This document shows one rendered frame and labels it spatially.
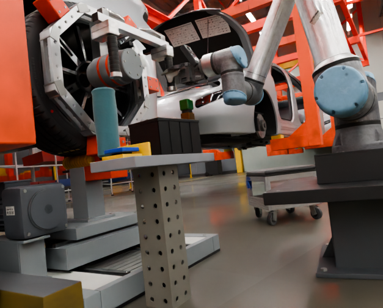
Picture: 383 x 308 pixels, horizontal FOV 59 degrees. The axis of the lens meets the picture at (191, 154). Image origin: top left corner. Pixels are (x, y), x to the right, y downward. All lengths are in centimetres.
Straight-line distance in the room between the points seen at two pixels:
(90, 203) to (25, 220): 40
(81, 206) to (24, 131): 61
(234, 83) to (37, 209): 82
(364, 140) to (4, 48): 114
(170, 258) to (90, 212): 61
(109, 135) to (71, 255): 45
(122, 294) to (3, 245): 45
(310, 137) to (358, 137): 348
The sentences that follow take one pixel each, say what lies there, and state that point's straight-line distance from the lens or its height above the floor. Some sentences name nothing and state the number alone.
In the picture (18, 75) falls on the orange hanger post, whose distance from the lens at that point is 108.
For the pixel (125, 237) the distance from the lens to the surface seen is 152.
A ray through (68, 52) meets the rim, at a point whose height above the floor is 95.
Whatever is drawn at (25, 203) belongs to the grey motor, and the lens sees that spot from 122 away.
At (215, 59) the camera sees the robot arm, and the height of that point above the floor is 81.
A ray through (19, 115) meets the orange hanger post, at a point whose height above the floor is 60.
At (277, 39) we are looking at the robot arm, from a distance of 145.
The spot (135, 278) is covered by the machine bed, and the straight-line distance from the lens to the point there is 119.
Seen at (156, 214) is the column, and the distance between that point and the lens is 102.
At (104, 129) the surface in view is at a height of 58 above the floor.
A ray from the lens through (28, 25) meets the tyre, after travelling 147.
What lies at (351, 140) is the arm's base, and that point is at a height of 43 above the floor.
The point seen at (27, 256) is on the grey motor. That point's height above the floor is 17.
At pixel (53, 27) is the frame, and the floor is 97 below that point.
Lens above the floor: 40
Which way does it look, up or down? 2 degrees up
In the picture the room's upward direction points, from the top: 6 degrees counter-clockwise
